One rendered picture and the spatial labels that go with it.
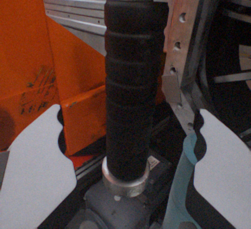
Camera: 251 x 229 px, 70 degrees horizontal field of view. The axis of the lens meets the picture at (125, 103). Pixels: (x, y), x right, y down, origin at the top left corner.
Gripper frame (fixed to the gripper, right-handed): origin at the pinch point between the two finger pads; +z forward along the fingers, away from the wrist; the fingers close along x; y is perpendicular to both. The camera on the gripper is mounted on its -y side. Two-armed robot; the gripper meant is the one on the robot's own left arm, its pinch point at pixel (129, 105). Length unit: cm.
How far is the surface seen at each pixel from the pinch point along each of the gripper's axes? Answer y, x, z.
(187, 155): 9.7, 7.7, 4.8
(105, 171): 6.5, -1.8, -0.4
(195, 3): -6.2, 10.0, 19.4
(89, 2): -4, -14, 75
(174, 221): 22.5, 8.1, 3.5
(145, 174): 6.5, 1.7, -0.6
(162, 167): 40, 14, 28
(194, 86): 8.3, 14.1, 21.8
